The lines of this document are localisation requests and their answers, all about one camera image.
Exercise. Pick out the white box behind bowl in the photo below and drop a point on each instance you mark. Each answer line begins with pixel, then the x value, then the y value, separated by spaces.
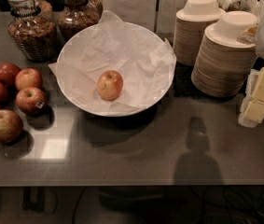
pixel 155 15

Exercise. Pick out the rear stack paper bowls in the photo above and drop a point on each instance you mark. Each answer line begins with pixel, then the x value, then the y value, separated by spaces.
pixel 190 23

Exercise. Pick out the red apple top left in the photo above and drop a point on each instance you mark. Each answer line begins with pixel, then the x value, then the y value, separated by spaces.
pixel 8 73

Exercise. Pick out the large white bowl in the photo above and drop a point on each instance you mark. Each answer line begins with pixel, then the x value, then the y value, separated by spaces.
pixel 75 87

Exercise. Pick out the glass granola jar right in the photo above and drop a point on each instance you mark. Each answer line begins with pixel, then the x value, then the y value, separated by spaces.
pixel 76 16

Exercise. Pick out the pale red apple upper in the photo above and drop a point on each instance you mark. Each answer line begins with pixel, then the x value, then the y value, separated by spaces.
pixel 28 77

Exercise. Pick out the white paper liner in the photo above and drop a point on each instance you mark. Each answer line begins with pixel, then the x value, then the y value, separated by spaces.
pixel 122 56

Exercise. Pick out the glass granola jar left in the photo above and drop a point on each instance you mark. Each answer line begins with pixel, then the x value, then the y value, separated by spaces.
pixel 33 31

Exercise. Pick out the red apple with sticker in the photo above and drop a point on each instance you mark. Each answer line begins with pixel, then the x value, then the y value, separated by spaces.
pixel 31 100

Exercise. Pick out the large yellow-red apple front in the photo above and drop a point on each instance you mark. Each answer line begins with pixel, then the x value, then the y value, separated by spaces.
pixel 11 126

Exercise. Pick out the front stack paper bowls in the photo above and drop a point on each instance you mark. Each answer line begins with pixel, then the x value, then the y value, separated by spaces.
pixel 223 63

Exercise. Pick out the stack paper bowls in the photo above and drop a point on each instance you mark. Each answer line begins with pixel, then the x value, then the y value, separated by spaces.
pixel 190 23
pixel 223 63

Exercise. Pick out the glass granola jar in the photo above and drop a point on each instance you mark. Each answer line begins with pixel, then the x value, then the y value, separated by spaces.
pixel 33 31
pixel 76 16

